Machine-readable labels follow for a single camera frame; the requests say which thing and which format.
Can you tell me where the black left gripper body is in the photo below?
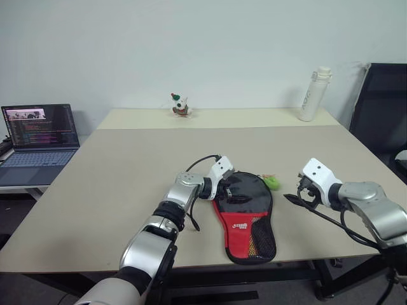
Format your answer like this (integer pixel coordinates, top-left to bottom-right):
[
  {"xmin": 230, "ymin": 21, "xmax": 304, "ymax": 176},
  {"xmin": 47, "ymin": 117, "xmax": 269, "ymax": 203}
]
[{"xmin": 219, "ymin": 173, "xmax": 238, "ymax": 204}]

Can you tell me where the green fluffy ball charm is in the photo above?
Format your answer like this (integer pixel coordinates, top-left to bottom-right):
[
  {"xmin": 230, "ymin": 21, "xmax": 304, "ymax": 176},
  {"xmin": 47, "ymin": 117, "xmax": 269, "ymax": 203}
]
[{"xmin": 261, "ymin": 173, "xmax": 282, "ymax": 192}]

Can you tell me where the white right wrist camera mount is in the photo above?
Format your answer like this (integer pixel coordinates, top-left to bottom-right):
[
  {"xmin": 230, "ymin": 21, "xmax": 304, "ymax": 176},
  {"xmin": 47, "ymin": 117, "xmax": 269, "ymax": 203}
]
[{"xmin": 301, "ymin": 158, "xmax": 343, "ymax": 207}]

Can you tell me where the black office chair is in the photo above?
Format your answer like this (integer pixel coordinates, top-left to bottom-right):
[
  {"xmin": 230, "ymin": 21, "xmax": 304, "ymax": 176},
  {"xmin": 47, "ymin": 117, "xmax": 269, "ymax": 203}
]
[{"xmin": 348, "ymin": 62, "xmax": 407, "ymax": 185}]

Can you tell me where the white water bottle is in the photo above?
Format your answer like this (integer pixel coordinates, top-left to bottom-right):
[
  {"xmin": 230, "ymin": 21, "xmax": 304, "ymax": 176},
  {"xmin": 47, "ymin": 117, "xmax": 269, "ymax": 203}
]
[{"xmin": 298, "ymin": 65, "xmax": 333, "ymax": 122}]

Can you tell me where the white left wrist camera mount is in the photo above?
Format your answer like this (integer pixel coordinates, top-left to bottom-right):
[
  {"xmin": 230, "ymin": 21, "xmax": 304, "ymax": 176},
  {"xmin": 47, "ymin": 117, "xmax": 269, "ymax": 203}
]
[{"xmin": 208, "ymin": 155, "xmax": 237, "ymax": 200}]

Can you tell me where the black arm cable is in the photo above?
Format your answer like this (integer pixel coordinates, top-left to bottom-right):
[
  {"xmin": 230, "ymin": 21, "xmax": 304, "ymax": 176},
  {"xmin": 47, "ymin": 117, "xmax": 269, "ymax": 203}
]
[
  {"xmin": 298, "ymin": 187, "xmax": 387, "ymax": 252},
  {"xmin": 185, "ymin": 154, "xmax": 223, "ymax": 232}
]

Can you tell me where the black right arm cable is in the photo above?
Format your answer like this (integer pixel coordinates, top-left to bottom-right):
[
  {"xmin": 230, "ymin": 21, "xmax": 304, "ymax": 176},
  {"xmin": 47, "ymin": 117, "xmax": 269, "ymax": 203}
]
[{"xmin": 298, "ymin": 187, "xmax": 387, "ymax": 252}]

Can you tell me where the black and red paddle case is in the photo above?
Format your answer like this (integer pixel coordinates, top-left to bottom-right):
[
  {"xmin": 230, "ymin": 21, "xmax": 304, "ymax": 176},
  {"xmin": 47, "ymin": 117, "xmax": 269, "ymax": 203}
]
[{"xmin": 211, "ymin": 171, "xmax": 277, "ymax": 264}]

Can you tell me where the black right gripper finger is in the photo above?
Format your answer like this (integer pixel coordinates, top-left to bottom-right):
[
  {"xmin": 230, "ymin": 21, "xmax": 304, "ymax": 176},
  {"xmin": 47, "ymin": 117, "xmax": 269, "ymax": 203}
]
[{"xmin": 283, "ymin": 193, "xmax": 318, "ymax": 212}]

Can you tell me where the grey open laptop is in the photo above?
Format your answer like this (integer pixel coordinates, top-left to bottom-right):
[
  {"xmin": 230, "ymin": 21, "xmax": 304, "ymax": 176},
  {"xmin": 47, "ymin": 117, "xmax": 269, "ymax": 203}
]
[{"xmin": 0, "ymin": 103, "xmax": 81, "ymax": 187}]

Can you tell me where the small white plush toy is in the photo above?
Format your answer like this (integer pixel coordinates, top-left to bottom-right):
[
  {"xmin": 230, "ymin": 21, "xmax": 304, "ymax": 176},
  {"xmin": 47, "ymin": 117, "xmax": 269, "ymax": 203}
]
[{"xmin": 170, "ymin": 92, "xmax": 193, "ymax": 118}]

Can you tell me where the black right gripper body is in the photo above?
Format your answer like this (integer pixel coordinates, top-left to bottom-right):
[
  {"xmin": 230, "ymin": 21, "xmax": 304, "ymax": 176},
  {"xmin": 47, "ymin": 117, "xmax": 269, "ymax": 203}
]
[{"xmin": 298, "ymin": 173, "xmax": 322, "ymax": 204}]

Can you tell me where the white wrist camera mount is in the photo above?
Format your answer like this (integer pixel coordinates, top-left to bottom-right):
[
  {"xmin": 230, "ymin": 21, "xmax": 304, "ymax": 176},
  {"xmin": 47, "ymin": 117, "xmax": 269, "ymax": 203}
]
[
  {"xmin": 301, "ymin": 158, "xmax": 343, "ymax": 207},
  {"xmin": 208, "ymin": 155, "xmax": 237, "ymax": 200}
]

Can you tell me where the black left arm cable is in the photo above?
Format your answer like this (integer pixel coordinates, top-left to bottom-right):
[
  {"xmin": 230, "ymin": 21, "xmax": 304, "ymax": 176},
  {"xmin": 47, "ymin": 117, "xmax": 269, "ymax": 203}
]
[{"xmin": 185, "ymin": 154, "xmax": 223, "ymax": 232}]

